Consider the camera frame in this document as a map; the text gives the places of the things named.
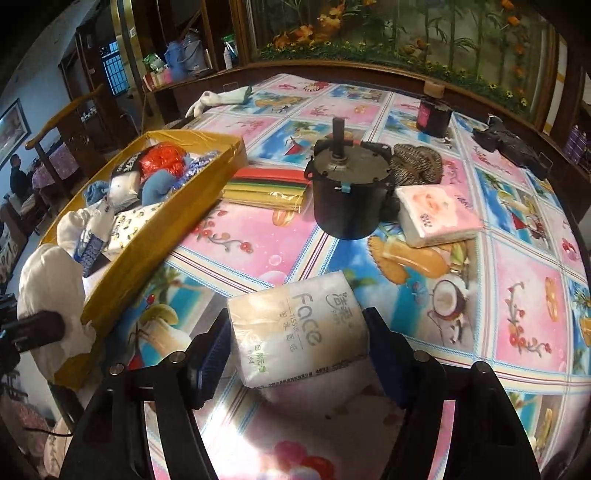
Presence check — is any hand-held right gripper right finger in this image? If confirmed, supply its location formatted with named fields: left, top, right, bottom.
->
left=361, top=305, right=541, bottom=480

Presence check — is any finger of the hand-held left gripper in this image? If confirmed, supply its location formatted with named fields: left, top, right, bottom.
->
left=0, top=311, right=66, bottom=352

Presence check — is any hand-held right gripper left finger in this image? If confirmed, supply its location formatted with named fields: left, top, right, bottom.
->
left=60, top=307, right=232, bottom=480

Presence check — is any white fluffy cloth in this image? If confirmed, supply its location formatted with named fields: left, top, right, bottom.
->
left=16, top=244, right=99, bottom=381

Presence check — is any white facial tissue pack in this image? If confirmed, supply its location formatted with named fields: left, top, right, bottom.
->
left=226, top=270, right=370, bottom=388

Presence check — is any blue white printed packet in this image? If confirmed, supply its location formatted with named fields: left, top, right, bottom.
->
left=73, top=233, right=109, bottom=278

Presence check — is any white sock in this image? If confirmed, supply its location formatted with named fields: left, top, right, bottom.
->
left=55, top=203, right=116, bottom=259

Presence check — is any yellow taped cardboard box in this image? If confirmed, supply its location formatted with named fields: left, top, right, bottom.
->
left=39, top=129, right=247, bottom=388

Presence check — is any white dotted cloth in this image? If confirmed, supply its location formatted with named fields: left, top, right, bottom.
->
left=104, top=203, right=171, bottom=261

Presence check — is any blue knitted sock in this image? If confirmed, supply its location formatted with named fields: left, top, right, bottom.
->
left=83, top=181, right=112, bottom=206

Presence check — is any black and clear plastic bag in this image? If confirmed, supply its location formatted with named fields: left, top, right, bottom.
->
left=108, top=152, right=146, bottom=204

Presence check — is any blue white frilly cloth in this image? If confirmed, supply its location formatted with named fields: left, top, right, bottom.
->
left=182, top=150, right=232, bottom=185

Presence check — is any printed plastic tablecloth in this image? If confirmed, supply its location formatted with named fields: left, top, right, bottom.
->
left=106, top=71, right=591, bottom=480

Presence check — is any pink tissue pack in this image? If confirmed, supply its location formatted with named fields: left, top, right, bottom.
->
left=394, top=185, right=485, bottom=247

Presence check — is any black electric motor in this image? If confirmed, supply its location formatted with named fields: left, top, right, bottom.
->
left=302, top=116, right=398, bottom=241

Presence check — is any stack of coloured paper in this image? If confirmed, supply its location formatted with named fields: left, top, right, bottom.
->
left=222, top=166, right=315, bottom=213

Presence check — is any brown striped cloth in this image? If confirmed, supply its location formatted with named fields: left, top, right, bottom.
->
left=390, top=143, right=444, bottom=188

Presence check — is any wooden chair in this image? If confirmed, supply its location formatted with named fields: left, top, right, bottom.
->
left=25, top=83, right=121, bottom=185

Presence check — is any black jar with pink label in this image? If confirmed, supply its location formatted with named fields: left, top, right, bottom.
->
left=416, top=79, right=453, bottom=138

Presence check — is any white green cloth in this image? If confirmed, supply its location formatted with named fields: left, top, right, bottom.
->
left=185, top=85, right=254, bottom=118

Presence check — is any barred window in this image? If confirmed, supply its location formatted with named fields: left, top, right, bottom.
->
left=99, top=41, right=127, bottom=95

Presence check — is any pink box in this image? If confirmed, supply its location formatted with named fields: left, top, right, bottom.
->
left=143, top=69, right=174, bottom=90

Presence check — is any blue thermos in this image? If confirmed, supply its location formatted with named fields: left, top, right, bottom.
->
left=164, top=41, right=185, bottom=81

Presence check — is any white spray bottle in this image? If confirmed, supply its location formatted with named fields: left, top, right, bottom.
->
left=221, top=34, right=238, bottom=70

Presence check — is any glass panel with artificial plants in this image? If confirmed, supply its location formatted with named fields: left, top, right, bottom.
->
left=240, top=0, right=559, bottom=125

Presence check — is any framed wall picture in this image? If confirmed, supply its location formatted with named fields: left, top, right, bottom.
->
left=0, top=98, right=33, bottom=158

